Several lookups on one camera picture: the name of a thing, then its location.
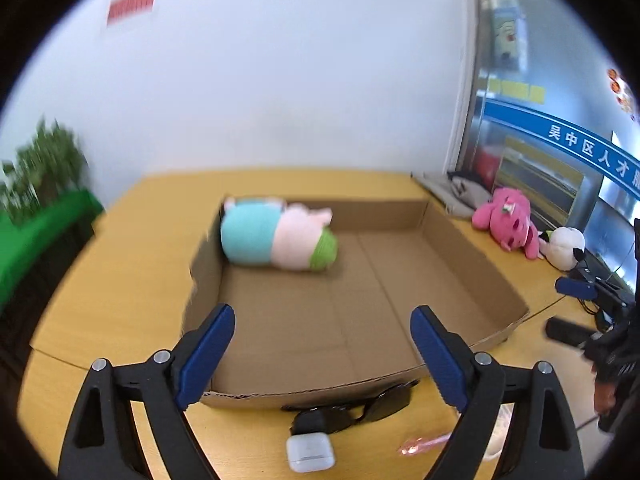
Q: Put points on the green potted plant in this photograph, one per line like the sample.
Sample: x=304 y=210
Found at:
x=42 y=170

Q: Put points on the red wall sign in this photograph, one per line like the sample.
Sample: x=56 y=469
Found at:
x=132 y=4

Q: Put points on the black sunglasses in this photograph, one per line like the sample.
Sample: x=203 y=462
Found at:
x=387 y=402

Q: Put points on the row of yellow sticky notes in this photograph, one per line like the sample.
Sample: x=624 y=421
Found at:
x=515 y=91

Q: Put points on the cardboard box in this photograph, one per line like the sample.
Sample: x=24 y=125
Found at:
x=325 y=310

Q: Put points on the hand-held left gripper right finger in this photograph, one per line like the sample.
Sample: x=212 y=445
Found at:
x=435 y=350

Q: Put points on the pink pen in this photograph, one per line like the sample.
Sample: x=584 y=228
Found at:
x=420 y=445

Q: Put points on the white plush toy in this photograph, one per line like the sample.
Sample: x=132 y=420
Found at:
x=562 y=247

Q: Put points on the grey folded cloth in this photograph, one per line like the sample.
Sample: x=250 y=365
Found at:
x=450 y=192

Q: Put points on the blue window banner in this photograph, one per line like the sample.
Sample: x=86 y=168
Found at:
x=550 y=132

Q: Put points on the red window decoration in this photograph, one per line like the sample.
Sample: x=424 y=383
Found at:
x=622 y=92

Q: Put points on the cartoon window poster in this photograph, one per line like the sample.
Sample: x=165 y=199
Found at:
x=510 y=35

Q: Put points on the pink plush toy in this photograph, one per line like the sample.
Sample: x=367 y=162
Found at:
x=507 y=220

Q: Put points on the pig plush toy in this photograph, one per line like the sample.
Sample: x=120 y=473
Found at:
x=260 y=235

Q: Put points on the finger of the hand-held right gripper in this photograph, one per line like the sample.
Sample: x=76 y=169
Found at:
x=565 y=331
x=575 y=287

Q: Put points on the person's right hand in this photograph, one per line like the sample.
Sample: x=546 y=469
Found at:
x=604 y=395

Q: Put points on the white earbuds case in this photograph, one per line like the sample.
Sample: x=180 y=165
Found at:
x=310 y=452

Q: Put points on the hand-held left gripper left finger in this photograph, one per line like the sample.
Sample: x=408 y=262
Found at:
x=210 y=350

